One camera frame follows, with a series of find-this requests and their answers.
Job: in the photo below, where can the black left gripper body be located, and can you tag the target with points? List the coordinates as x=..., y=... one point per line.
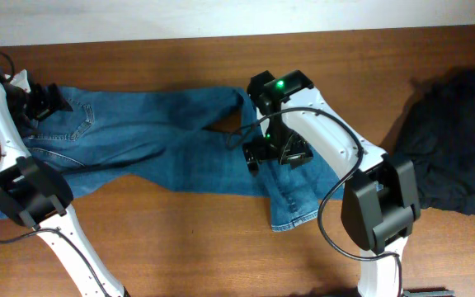
x=34, y=103

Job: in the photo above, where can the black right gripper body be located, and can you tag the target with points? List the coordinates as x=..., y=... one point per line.
x=271, y=144

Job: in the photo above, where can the blue denim jeans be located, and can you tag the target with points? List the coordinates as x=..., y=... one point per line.
x=183, y=141

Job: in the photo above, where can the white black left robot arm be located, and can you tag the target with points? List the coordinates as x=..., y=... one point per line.
x=36, y=196

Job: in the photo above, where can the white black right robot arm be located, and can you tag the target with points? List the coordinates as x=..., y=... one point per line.
x=380, y=201

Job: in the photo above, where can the black cloth garment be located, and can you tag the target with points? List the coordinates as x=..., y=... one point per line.
x=438, y=135

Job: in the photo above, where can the grey metal bracket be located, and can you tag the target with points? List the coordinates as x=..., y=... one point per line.
x=429, y=293

